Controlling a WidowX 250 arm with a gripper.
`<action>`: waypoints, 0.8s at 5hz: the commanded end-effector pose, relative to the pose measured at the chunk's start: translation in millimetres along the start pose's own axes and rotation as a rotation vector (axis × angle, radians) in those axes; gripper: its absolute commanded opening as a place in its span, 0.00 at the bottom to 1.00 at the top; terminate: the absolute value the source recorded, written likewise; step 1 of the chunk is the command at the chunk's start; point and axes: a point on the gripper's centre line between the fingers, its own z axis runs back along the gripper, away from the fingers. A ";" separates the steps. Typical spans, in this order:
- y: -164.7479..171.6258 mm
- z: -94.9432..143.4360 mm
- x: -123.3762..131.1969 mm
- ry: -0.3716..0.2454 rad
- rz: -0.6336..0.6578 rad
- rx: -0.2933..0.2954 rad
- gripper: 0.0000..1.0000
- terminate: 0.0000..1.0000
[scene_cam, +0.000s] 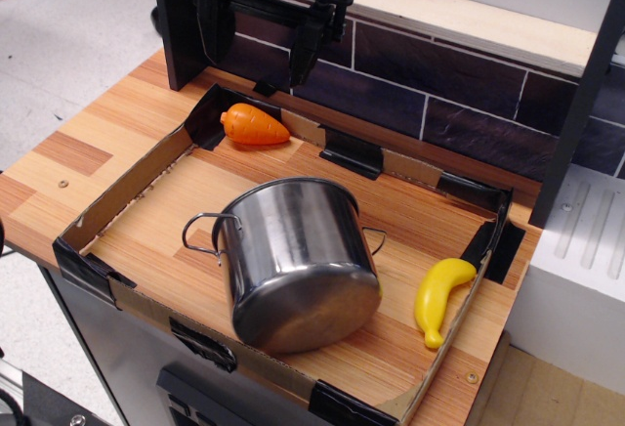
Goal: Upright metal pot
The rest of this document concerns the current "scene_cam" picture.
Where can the dark grey upright post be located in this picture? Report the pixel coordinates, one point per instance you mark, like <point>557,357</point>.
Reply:
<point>579,111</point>

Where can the black oven control panel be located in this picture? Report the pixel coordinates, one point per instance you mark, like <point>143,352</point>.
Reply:
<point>200,401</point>

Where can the yellow toy banana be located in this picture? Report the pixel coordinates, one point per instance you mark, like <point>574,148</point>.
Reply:
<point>432,295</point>

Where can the stainless steel pot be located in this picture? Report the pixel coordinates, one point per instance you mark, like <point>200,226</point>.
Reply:
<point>299,272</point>

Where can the orange toy carrot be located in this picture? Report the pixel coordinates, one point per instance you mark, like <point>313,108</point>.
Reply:
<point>248,125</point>

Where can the cardboard fence with black tape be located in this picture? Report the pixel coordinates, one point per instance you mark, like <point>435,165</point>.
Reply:
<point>169,159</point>

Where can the dark brick backsplash panel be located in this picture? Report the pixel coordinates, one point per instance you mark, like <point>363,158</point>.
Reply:
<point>487,84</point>

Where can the white sink drainboard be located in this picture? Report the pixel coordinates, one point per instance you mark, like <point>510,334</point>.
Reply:
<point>583,241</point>

